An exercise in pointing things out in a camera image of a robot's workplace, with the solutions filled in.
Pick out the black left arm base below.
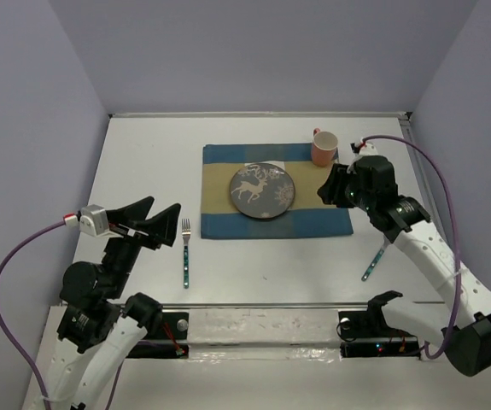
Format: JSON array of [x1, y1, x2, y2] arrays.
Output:
[[127, 311, 190, 360]]

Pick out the fork with green handle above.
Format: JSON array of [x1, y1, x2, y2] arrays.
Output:
[[181, 219, 191, 289]]

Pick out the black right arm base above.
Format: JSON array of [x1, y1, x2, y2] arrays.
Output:
[[336, 290, 423, 359]]

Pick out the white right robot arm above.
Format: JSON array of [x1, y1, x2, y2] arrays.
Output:
[[318, 155, 491, 377]]

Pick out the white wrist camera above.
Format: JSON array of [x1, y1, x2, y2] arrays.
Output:
[[63, 205, 119, 238], [351, 139, 378, 161]]

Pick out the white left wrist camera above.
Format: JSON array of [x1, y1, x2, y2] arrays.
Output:
[[63, 205, 119, 238]]

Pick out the grey reindeer plate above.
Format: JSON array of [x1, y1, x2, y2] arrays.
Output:
[[229, 162, 295, 220]]

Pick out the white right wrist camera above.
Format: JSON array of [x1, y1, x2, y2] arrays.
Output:
[[351, 139, 378, 161]]

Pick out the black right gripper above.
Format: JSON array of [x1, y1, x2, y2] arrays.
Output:
[[315, 162, 375, 213]]

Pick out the pink mug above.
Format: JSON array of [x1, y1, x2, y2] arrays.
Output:
[[311, 128, 338, 167]]

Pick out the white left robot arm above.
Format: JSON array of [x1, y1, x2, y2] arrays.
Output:
[[31, 196, 181, 409]]

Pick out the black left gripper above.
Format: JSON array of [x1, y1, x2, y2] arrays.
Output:
[[104, 194, 183, 295]]

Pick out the blue tan checked placemat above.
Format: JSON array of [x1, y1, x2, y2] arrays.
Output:
[[201, 143, 354, 240]]

